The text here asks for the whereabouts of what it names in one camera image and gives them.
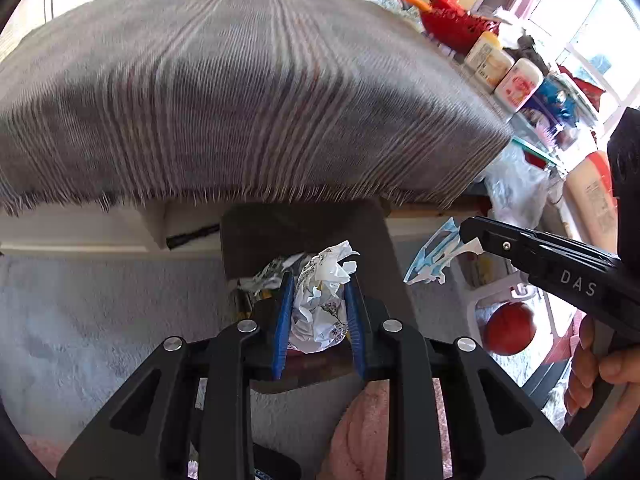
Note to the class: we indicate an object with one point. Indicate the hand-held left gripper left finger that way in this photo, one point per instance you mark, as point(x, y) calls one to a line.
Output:
point(285, 310)

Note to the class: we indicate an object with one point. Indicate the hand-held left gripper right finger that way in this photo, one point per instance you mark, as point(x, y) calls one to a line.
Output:
point(352, 320)

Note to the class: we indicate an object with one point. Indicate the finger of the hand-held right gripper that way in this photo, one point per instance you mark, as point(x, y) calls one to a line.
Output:
point(520, 260)
point(525, 237)

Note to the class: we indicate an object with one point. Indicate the printed tissue paper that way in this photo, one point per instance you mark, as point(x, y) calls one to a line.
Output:
point(315, 310)

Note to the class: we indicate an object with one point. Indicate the silver white foil wrapper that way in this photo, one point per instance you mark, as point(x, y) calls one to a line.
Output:
point(267, 272)

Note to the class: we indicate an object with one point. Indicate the dark brown bin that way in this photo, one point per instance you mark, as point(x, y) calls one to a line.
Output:
point(300, 225)

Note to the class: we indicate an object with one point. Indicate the person's right hand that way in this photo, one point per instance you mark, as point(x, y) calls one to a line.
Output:
point(620, 367)

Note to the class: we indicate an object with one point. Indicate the clear plastic bag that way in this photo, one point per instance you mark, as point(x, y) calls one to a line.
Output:
point(515, 190)

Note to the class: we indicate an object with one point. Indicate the red ball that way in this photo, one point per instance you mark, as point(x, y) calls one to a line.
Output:
point(510, 330)

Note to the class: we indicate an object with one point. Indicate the peach lotion bottle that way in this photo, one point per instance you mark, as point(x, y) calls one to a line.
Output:
point(592, 200)

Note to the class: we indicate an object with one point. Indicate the blue printed snack bag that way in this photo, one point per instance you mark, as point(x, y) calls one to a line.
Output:
point(557, 97)

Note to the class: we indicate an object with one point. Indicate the white bottle pink label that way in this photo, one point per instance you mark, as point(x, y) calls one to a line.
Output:
point(517, 87)

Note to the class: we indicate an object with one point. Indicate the white bottle orange label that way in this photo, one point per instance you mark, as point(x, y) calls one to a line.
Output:
point(497, 67)

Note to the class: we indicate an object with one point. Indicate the pale blue fluffy rug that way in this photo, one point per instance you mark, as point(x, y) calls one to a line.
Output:
point(100, 335)

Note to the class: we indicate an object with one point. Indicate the yellow cap bottle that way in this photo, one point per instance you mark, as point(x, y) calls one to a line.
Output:
point(482, 50)

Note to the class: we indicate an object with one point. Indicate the grey striped blanket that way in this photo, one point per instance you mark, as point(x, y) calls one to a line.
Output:
point(225, 100)

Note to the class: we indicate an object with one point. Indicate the red plastic basket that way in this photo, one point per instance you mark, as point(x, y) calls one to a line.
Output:
point(455, 22)

